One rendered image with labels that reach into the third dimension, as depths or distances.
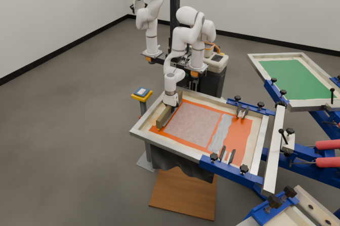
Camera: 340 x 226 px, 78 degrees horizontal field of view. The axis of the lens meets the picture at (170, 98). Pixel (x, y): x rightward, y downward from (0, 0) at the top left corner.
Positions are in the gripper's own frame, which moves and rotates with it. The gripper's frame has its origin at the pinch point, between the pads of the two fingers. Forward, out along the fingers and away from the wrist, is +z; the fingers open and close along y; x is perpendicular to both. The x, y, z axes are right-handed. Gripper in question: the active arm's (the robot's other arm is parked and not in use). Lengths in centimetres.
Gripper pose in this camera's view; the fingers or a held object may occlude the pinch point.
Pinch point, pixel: (170, 108)
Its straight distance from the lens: 149.4
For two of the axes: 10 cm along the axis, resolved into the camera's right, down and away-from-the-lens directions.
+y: -8.9, -2.8, 3.5
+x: -4.5, 5.6, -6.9
